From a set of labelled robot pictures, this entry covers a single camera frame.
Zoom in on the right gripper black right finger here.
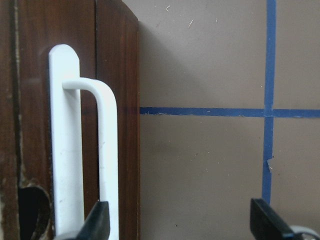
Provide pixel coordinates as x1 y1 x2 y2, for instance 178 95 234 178
249 197 320 240

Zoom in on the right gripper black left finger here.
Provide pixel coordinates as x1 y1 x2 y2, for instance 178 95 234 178
56 201 110 240

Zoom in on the white drawer handle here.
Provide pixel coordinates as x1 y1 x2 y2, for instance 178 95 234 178
48 44 120 240

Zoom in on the dark brown wooden cabinet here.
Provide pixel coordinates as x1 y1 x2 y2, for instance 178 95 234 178
0 0 140 240

